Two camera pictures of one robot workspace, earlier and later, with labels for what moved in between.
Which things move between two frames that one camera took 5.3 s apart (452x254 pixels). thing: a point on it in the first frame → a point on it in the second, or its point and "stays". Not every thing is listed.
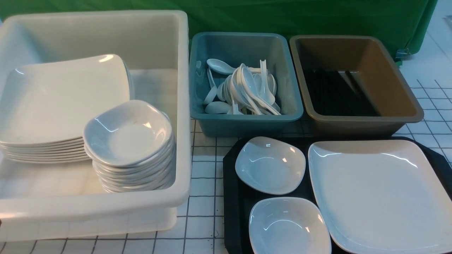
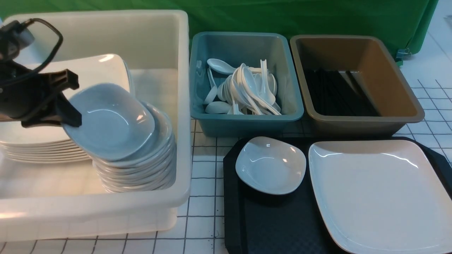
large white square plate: x=381 y=197 stays
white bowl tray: x=269 y=165 stays
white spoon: x=250 y=86 stays
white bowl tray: x=287 y=225 → x=116 y=125
